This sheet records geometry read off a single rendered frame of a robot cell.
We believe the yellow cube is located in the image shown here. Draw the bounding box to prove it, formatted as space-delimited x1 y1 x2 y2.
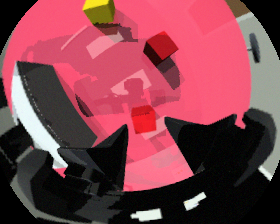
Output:
83 0 116 26

